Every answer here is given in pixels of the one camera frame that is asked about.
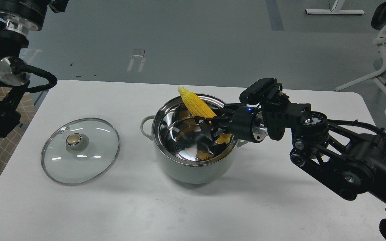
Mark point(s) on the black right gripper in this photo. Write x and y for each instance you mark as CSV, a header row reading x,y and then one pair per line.
x,y
245,124

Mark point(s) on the white desk leg base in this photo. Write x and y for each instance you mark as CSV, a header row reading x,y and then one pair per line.
x,y
335,9

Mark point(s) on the glass pot lid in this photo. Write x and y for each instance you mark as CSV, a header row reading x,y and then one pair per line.
x,y
80,151

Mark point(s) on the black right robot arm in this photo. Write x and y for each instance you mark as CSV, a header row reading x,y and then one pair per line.
x,y
348,157

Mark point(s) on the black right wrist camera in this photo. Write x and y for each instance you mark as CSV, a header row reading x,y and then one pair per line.
x,y
258,90

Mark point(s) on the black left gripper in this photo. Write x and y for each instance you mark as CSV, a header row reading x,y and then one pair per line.
x,y
27,13

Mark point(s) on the grey-green cooking pot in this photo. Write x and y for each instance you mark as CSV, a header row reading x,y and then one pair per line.
x,y
182,150

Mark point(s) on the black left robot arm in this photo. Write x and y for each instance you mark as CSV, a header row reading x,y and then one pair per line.
x,y
16,76

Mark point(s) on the yellow corn cob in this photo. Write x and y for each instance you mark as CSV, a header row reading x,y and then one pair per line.
x,y
195,105

